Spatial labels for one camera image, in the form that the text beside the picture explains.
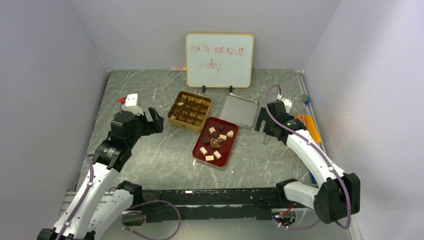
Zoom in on gold chocolate tin box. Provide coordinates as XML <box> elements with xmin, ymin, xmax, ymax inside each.
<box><xmin>167</xmin><ymin>91</ymin><xmax>213</xmax><ymax>133</ymax></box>

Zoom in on beige square chocolate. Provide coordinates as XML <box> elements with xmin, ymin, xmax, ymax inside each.
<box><xmin>213</xmin><ymin>150</ymin><xmax>222</xmax><ymax>160</ymax></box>
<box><xmin>205</xmin><ymin>155</ymin><xmax>215</xmax><ymax>162</ymax></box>
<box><xmin>208</xmin><ymin>127</ymin><xmax>216</xmax><ymax>134</ymax></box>
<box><xmin>199</xmin><ymin>147</ymin><xmax>208</xmax><ymax>156</ymax></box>
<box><xmin>219</xmin><ymin>134</ymin><xmax>228</xmax><ymax>141</ymax></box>

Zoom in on dark brown chocolate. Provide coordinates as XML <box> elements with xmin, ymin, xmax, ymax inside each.
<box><xmin>202</xmin><ymin>137</ymin><xmax>211</xmax><ymax>144</ymax></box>

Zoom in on metal tweezers with pink grips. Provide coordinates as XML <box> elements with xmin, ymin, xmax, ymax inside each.
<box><xmin>262</xmin><ymin>132</ymin><xmax>271</xmax><ymax>145</ymax></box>

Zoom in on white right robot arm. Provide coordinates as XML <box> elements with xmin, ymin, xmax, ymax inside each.
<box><xmin>254</xmin><ymin>100</ymin><xmax>361</xmax><ymax>224</ymax></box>

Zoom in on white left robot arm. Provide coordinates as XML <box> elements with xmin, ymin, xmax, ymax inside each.
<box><xmin>37</xmin><ymin>107</ymin><xmax>164</xmax><ymax>240</ymax></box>

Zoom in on beige heart chocolate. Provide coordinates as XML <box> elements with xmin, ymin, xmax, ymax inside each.
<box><xmin>226</xmin><ymin>130</ymin><xmax>234</xmax><ymax>138</ymax></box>

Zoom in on yellow plastic bin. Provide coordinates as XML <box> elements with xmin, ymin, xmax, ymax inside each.
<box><xmin>294</xmin><ymin>114</ymin><xmax>322</xmax><ymax>143</ymax></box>

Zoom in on red rectangular tray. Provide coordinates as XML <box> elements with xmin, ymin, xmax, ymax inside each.
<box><xmin>192</xmin><ymin>117</ymin><xmax>239</xmax><ymax>168</ymax></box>

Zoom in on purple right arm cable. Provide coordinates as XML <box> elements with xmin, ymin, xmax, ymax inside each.
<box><xmin>264</xmin><ymin>84</ymin><xmax>352</xmax><ymax>232</ymax></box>

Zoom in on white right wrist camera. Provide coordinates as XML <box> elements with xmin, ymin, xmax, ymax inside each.
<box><xmin>276</xmin><ymin>94</ymin><xmax>293</xmax><ymax>114</ymax></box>

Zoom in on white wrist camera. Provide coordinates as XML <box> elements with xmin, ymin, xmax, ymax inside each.
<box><xmin>121</xmin><ymin>93</ymin><xmax>145</xmax><ymax>117</ymax></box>
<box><xmin>276</xmin><ymin>94</ymin><xmax>293</xmax><ymax>114</ymax></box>

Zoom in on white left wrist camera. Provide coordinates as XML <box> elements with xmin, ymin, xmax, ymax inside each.
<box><xmin>121</xmin><ymin>93</ymin><xmax>145</xmax><ymax>117</ymax></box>

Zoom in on whiteboard with yellow frame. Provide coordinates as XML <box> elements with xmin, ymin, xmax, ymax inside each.
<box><xmin>185</xmin><ymin>32</ymin><xmax>255</xmax><ymax>89</ymax></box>

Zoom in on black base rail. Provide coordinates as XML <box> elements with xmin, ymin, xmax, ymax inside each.
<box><xmin>124</xmin><ymin>187</ymin><xmax>303</xmax><ymax>223</ymax></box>

